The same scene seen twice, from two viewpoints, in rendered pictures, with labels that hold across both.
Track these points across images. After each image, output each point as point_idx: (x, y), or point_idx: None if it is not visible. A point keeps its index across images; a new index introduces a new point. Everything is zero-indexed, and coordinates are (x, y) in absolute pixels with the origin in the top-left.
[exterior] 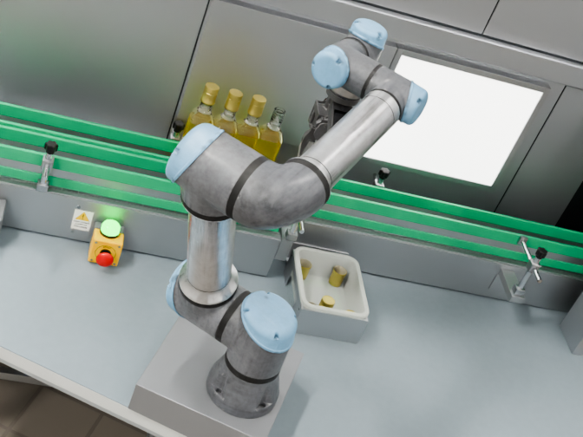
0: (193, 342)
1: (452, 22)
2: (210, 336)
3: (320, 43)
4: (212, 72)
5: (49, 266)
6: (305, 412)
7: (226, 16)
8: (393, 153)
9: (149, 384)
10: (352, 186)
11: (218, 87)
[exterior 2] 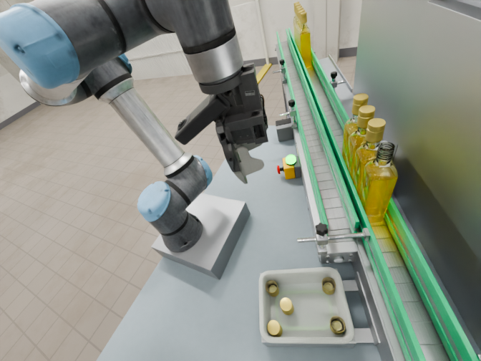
0: (215, 208)
1: None
2: (220, 215)
3: None
4: (412, 98)
5: (275, 159)
6: (195, 289)
7: (432, 25)
8: None
9: None
10: (444, 312)
11: (363, 99)
